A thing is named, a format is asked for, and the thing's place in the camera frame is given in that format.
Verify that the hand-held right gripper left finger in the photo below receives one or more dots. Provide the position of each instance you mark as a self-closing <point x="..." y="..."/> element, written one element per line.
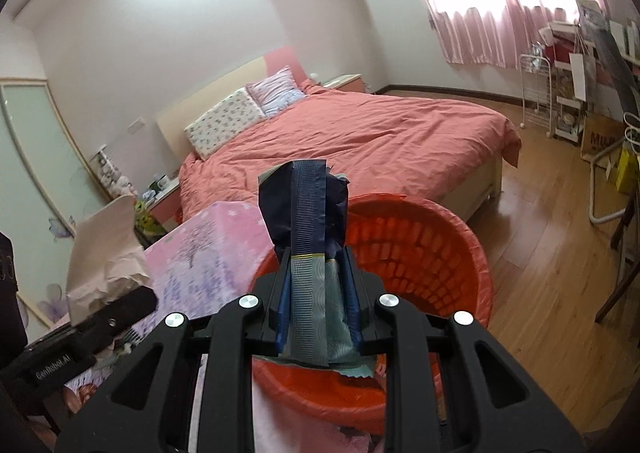
<point x="280" y="303"/>

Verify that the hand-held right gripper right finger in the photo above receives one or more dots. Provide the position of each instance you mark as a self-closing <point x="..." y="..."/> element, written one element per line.
<point x="354" y="305"/>

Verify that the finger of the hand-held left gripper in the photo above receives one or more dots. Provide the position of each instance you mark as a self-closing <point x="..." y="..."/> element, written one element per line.
<point x="125" y="308"/>

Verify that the beige cloth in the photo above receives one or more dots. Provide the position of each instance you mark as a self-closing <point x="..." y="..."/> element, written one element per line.
<point x="100" y="243"/>

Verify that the blue grey sock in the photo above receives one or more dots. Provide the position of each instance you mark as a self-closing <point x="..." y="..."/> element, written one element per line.
<point x="307" y="228"/>

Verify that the red plastic basket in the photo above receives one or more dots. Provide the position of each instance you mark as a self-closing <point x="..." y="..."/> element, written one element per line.
<point x="425" y="243"/>

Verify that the person's dark clothing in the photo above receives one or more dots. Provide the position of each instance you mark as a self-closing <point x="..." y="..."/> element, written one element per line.
<point x="9" y="283"/>

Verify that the pink floral bed sheet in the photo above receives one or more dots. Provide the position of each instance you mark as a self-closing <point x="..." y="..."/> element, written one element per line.
<point x="210" y="243"/>

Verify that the pink bedside table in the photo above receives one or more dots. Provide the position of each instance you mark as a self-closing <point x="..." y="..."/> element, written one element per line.
<point x="345" y="82"/>
<point x="162" y="203"/>

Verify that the clear tube of plush toys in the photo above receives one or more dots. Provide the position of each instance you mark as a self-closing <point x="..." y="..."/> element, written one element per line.
<point x="114" y="178"/>

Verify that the salmon duvet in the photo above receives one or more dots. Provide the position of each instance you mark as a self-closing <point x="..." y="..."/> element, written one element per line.
<point x="360" y="133"/>

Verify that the white floral pillow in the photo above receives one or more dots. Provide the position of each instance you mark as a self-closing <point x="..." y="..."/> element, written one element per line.
<point x="225" y="120"/>

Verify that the pink striped pillow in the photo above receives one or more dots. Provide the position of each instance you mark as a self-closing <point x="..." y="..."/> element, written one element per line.
<point x="277" y="90"/>

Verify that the beige and pink headboard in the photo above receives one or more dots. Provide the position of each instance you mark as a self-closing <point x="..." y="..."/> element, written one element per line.
<point x="200" y="93"/>

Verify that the dark wooden table leg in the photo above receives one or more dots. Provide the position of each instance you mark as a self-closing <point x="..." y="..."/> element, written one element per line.
<point x="620" y="268"/>

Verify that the white shelf cart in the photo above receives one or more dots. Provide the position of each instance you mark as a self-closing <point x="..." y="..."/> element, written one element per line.
<point x="570" y="103"/>

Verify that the brown cardboard box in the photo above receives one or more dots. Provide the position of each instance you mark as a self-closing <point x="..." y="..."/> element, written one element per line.
<point x="600" y="138"/>

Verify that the yellow bag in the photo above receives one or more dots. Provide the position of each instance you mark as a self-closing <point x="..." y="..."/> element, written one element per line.
<point x="625" y="169"/>

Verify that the pink curtain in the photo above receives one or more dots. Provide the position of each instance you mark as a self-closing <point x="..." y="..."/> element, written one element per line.
<point x="480" y="8"/>

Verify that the cluttered white shelf unit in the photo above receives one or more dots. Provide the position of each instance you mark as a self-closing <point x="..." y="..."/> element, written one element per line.
<point x="600" y="28"/>

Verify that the white bed frame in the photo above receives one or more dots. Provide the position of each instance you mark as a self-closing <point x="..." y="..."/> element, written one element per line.
<point x="475" y="190"/>

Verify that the wall socket plate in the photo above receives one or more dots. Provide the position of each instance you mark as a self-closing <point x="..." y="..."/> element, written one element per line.
<point x="136" y="124"/>

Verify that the white tube chair frame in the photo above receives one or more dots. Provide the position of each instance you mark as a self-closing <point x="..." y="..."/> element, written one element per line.
<point x="605" y="215"/>

